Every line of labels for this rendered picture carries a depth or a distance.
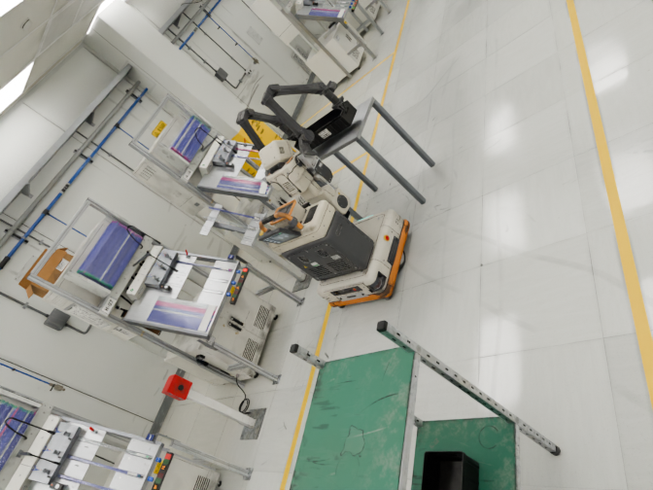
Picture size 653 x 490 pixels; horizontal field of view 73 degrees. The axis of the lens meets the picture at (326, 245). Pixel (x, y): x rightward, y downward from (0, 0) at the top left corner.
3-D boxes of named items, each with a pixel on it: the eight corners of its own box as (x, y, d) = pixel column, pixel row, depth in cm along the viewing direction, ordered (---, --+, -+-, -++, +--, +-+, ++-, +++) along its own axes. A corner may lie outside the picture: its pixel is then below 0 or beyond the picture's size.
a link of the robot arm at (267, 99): (255, 101, 292) (259, 93, 283) (267, 89, 298) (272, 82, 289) (304, 149, 301) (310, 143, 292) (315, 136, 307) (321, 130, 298)
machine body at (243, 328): (281, 310, 420) (229, 277, 393) (257, 380, 379) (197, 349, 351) (244, 324, 464) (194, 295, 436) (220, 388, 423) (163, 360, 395)
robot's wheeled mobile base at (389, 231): (394, 298, 303) (369, 280, 292) (333, 309, 350) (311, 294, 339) (414, 223, 338) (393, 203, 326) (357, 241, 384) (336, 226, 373)
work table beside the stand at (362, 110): (425, 203, 347) (357, 136, 312) (362, 226, 399) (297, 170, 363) (435, 162, 370) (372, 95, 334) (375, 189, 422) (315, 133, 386)
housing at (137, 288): (168, 256, 384) (162, 246, 373) (141, 303, 355) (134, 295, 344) (159, 255, 385) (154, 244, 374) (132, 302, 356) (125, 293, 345)
